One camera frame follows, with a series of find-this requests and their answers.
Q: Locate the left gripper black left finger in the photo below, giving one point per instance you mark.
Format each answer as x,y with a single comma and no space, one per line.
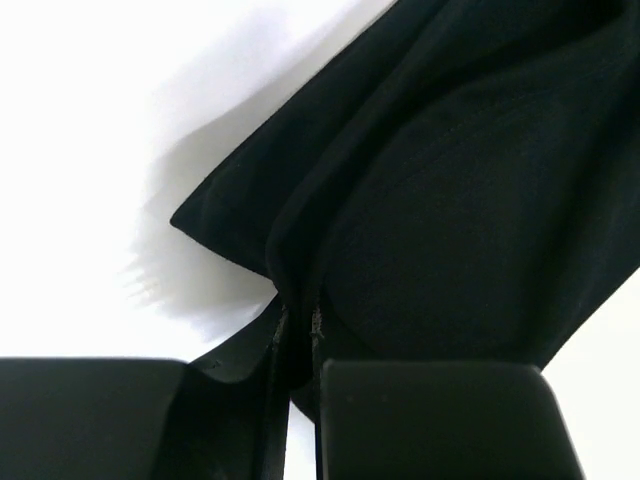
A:
223,416

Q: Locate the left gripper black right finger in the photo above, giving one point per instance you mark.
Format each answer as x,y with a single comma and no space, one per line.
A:
387,419

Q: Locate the black skirt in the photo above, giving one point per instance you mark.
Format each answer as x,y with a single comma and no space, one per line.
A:
461,182

